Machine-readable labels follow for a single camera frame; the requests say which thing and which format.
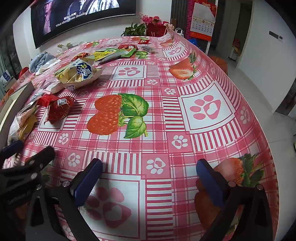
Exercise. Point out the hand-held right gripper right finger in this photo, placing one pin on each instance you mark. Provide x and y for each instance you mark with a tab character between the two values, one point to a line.
209	183

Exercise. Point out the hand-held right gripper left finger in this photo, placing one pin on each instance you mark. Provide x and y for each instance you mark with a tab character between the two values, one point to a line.
89	180

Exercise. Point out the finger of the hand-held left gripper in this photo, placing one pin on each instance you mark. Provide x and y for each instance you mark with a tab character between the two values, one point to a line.
12	146
40	157

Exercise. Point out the pink white snack packet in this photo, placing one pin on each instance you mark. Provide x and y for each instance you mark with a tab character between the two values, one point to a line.
61	87
13	131

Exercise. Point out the gold snack packet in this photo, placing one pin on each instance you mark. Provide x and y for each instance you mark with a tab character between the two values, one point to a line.
27	122

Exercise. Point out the beige tray box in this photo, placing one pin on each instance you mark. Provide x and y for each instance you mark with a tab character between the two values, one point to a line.
13	102

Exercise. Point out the clear snack packet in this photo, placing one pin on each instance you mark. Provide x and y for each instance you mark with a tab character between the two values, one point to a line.
32	104

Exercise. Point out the red snack packet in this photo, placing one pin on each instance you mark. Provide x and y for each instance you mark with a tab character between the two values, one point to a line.
59	109

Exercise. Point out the yellow blue chips bag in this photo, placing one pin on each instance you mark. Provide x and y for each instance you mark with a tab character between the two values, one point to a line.
78	71

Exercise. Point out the pink checked strawberry tablecloth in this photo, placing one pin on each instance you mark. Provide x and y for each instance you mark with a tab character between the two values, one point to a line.
161	143

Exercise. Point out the white blue carton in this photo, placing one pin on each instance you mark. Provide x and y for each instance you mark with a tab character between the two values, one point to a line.
5	77

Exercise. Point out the red plastic chair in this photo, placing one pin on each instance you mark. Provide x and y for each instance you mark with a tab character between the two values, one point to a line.
23	71

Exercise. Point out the white cloth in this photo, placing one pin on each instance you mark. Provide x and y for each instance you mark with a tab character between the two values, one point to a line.
49	66

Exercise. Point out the light blue clothing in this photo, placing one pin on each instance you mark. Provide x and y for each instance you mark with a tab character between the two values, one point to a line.
42	60

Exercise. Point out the red gold patterned packet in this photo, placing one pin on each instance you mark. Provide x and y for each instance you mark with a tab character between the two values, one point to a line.
82	56

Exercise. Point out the open cardboard box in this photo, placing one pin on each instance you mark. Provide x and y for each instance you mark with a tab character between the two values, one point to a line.
62	48

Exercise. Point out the red plastic stool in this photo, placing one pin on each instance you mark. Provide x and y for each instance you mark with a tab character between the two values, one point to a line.
219	63

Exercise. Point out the dark grey snack packet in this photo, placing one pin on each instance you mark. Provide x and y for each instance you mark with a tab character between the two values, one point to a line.
111	59

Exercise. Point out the yellow snack packet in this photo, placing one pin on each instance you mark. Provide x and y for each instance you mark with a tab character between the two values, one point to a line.
104	54

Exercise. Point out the green snack packet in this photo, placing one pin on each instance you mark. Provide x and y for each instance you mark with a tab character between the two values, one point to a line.
128	52

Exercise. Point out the red white carton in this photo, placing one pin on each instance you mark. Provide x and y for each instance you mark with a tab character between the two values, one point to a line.
234	51

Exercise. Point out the flat red packet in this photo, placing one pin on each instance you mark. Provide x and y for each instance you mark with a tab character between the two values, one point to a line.
126	46

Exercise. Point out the blue plastic bag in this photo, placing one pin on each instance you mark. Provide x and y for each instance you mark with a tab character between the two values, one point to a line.
193	42

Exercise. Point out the grey foil packet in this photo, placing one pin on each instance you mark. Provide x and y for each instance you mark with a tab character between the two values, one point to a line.
148	49

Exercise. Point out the small square red packet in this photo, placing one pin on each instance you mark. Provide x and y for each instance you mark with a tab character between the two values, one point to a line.
143	41

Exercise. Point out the white paper bag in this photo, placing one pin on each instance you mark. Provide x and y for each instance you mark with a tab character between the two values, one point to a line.
179	32

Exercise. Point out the green potted plant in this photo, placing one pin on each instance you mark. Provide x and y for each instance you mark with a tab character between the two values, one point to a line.
135	30

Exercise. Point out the red flower box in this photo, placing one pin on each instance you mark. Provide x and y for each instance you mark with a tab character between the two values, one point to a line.
156	30

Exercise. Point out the pink artificial flowers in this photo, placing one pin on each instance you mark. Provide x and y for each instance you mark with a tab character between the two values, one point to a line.
153	20

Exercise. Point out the wall television screen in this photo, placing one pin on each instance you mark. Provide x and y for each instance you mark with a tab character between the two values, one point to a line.
69	18

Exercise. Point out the wall calendar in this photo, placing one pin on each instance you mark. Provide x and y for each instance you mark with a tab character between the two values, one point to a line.
202	25

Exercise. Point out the wall switch panel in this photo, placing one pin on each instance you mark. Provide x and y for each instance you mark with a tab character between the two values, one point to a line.
276	36

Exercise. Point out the red wall hanging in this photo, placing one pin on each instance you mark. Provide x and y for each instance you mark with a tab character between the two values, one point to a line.
190	20

